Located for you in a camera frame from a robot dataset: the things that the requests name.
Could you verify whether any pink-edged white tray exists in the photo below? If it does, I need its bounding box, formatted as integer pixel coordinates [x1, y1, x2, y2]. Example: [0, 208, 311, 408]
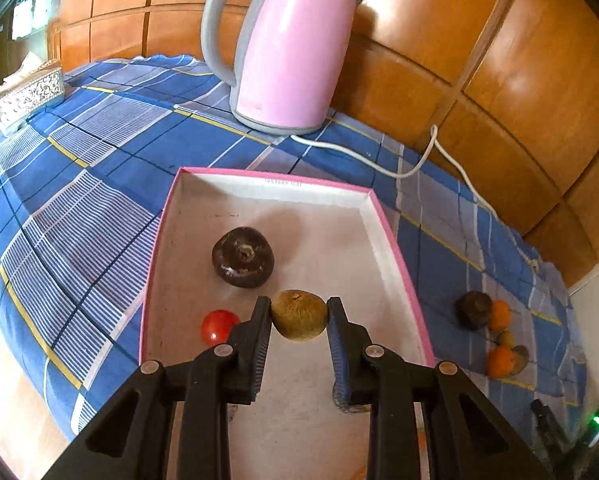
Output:
[138, 166, 436, 480]

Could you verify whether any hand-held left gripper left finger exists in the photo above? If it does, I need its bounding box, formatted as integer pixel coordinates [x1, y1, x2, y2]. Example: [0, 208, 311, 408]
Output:
[42, 296, 273, 480]

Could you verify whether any patterned tissue box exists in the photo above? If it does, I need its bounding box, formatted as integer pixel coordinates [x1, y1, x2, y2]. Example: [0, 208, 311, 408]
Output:
[0, 52, 66, 136]

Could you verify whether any dark fruit with pale face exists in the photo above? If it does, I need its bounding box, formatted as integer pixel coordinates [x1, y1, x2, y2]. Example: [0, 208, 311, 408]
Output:
[510, 345, 530, 375]

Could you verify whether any red tomato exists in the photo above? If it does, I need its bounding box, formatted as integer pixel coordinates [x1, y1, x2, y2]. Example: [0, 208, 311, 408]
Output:
[201, 309, 241, 347]

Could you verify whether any wooden door with glass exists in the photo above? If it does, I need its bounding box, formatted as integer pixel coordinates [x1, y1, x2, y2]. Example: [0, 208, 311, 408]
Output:
[0, 0, 60, 128]

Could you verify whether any blue plaid cloth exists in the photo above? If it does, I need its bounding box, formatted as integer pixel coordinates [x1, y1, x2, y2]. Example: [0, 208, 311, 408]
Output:
[0, 52, 593, 443]

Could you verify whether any small dark mangosteen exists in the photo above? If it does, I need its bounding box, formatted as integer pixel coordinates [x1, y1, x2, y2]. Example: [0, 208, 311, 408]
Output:
[212, 226, 275, 288]

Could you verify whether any yellow-brown round fruit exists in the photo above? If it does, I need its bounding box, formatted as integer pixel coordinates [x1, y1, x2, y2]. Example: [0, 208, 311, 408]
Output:
[271, 289, 329, 343]

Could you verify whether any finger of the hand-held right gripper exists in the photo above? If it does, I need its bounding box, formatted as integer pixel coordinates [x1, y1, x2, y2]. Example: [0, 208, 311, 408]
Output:
[531, 399, 575, 461]

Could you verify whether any orange tangerine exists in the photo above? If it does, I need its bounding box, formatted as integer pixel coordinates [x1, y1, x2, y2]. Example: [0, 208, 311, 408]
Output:
[486, 345, 516, 380]
[488, 300, 513, 333]

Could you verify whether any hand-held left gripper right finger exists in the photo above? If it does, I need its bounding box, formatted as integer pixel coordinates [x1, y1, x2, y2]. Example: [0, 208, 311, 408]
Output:
[326, 296, 555, 480]

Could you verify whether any white power cord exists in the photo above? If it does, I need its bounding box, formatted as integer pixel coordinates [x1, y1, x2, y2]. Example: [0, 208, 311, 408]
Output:
[290, 124, 540, 268]

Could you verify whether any pink electric kettle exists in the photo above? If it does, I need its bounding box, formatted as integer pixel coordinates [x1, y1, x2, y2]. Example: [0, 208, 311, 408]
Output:
[201, 0, 357, 136]

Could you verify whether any large dark mangosteen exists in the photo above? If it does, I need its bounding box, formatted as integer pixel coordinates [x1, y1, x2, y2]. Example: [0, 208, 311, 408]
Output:
[455, 291, 493, 331]

